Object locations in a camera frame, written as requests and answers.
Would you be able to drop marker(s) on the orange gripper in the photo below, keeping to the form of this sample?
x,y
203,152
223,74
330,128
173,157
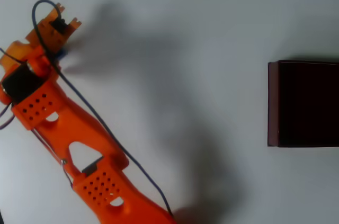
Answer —
x,y
59,26

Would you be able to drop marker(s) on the small blue object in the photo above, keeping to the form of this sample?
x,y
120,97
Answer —
x,y
62,55

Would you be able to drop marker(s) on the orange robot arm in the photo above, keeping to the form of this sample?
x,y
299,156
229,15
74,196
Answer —
x,y
79,128

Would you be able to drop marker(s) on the dark brown box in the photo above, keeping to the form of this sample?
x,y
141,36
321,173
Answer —
x,y
307,105

